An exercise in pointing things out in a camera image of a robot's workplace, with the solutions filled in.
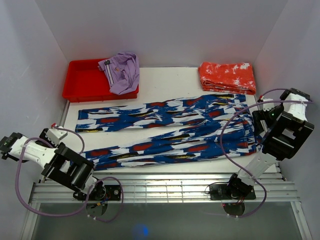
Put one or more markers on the aluminium rail frame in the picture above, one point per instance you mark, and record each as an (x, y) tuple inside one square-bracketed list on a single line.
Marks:
[(168, 183)]

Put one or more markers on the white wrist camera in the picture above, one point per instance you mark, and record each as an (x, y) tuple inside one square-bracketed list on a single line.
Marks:
[(267, 105), (64, 132)]

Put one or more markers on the purple trousers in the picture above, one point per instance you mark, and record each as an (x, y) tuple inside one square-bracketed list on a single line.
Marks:
[(122, 72)]

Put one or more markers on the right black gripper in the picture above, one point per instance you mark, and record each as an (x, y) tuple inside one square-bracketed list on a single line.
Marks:
[(260, 115)]

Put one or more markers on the folded orange white trousers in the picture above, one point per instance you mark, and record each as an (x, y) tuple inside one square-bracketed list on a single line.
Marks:
[(235, 78)]

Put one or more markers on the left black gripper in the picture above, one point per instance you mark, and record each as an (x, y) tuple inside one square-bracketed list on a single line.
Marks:
[(42, 136)]

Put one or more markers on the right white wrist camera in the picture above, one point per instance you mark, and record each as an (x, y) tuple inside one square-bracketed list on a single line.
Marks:
[(267, 105)]

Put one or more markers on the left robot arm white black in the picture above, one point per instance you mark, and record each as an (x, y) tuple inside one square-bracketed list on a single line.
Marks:
[(58, 162)]

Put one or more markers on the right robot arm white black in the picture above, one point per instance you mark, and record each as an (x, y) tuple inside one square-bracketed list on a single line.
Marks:
[(285, 129)]

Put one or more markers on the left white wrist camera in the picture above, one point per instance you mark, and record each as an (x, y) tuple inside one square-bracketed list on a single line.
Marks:
[(64, 132)]

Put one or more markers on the blue white red patterned trousers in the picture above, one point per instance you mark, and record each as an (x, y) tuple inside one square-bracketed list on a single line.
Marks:
[(211, 126)]

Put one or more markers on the red plastic tray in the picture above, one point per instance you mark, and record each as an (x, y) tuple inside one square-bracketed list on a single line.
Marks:
[(84, 82)]

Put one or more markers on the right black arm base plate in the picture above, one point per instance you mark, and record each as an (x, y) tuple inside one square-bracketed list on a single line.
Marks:
[(223, 191)]

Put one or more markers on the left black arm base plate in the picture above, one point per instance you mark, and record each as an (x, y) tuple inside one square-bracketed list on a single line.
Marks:
[(105, 192)]

